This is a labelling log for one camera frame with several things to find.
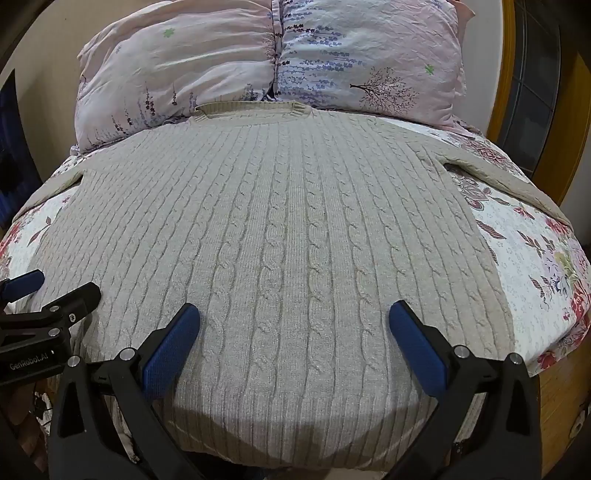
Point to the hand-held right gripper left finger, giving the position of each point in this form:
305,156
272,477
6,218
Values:
171,341

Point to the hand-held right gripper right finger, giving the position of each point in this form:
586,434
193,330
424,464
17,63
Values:
415,346

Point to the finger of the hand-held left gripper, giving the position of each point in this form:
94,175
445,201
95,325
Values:
25,282
69,307

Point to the floral bedsheet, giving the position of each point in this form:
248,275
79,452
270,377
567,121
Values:
531,277

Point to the dark blue curtain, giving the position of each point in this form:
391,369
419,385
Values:
16,147

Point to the beige lavender print pillow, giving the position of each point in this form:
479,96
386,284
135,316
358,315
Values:
175,60

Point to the wooden bed frame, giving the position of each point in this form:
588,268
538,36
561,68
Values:
563,415

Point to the yellow wooden frame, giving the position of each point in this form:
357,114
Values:
503,69

